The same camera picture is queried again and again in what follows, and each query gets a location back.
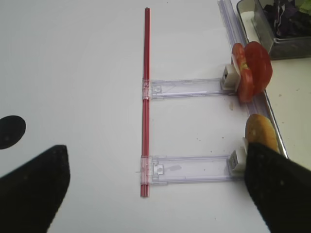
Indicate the white pusher behind bun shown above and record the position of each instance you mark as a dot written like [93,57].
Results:
[236,163]

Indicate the inner tomato slice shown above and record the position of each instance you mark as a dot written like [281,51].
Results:
[258,60]

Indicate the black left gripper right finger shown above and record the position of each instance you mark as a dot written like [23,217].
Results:
[280,189]

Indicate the outer tomato slice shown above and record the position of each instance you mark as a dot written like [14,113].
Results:
[246,87]

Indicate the black round table hole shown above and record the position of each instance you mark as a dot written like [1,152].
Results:
[12,129]

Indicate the white pusher behind tomato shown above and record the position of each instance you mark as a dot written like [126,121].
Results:
[231,76]

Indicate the upright bun half left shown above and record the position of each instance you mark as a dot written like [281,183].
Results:
[259,129]

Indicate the purple cabbage pieces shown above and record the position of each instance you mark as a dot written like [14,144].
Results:
[286,20]

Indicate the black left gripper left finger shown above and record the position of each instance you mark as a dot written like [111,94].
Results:
[31,195]

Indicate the left red rod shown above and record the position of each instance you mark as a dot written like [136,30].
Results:
[145,102]

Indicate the white metal tray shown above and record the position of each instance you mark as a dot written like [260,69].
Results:
[289,94]

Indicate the lower left clear track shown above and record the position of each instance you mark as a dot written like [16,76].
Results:
[165,170]

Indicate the clear track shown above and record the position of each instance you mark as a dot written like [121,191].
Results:
[165,170]
[166,89]

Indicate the tomato slice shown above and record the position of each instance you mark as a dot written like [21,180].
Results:
[258,60]
[246,87]

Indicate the upper left clear track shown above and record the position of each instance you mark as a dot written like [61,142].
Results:
[166,89]

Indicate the clear plastic container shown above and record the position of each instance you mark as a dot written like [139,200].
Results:
[278,48]

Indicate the green lettuce in container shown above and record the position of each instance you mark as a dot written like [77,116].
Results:
[304,6]

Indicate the left long clear rail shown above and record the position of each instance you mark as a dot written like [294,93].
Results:
[236,34]

